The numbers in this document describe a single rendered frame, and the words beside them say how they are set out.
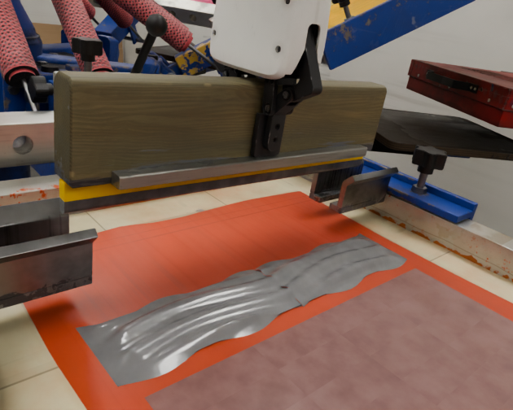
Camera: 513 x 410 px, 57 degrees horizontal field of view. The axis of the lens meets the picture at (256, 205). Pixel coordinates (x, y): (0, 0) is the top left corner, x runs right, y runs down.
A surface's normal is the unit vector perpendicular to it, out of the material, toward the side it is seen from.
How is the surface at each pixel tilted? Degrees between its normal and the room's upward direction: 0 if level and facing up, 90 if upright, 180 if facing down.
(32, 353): 0
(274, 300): 32
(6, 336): 0
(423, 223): 90
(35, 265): 90
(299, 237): 0
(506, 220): 90
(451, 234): 90
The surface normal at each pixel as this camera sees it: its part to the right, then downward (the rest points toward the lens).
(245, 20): -0.74, 0.15
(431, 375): 0.15, -0.91
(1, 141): 0.65, 0.40
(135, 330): 0.56, -0.59
